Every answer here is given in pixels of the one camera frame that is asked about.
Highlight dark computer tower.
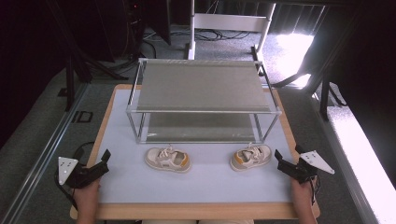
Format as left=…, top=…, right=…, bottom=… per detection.
left=102, top=0, right=148, bottom=62

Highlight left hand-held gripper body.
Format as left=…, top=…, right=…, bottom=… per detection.
left=57, top=156, right=103, bottom=189

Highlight black floor socket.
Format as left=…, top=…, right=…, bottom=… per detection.
left=72, top=110, right=94, bottom=123

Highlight white table mat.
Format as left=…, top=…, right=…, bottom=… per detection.
left=98, top=90, right=293, bottom=204

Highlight black floor cables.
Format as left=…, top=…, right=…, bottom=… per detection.
left=169, top=28, right=251, bottom=42

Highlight person's left hand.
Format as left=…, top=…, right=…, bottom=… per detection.
left=72, top=178, right=101, bottom=209

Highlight metal floor rail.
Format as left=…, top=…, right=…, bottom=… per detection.
left=0, top=83, right=89, bottom=224

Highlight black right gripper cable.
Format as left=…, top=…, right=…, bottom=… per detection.
left=310, top=175, right=322, bottom=206

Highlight black metal stand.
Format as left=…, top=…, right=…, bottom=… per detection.
left=46, top=0, right=129, bottom=112
left=270, top=0, right=363, bottom=122

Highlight metal shoe rack grey shelves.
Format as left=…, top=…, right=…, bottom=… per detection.
left=125, top=58, right=283, bottom=145

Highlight beige child sneaker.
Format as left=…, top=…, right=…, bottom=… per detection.
left=144, top=145, right=191, bottom=174
left=229, top=143, right=273, bottom=172

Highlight person's right hand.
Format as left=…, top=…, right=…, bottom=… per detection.
left=290, top=175, right=318, bottom=211

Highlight white desk frame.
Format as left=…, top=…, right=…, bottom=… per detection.
left=186, top=0, right=277, bottom=61

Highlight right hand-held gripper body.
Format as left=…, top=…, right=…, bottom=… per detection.
left=284, top=149, right=336, bottom=185

